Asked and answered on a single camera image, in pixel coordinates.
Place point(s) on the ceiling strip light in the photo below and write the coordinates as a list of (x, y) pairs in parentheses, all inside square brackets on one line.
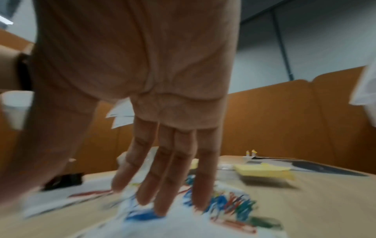
[(6, 20)]

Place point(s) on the white wrist camera unit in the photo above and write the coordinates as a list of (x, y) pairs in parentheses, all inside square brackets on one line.
[(16, 109)]

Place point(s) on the patterned desk mat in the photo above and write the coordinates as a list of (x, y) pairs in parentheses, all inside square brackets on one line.
[(323, 167)]

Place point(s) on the pile of coloured paper clips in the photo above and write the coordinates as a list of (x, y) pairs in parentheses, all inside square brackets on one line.
[(229, 204)]

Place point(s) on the person's right hand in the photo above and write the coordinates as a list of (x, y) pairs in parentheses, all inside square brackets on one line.
[(132, 58)]

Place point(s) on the black binder clip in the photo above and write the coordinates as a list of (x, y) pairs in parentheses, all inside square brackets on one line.
[(64, 181)]

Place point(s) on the stack of white perforated papers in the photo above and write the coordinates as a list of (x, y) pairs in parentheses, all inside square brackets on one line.
[(122, 116)]

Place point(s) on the yellow sticky note pad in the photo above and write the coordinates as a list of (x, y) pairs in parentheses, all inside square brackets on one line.
[(194, 163), (258, 170)]

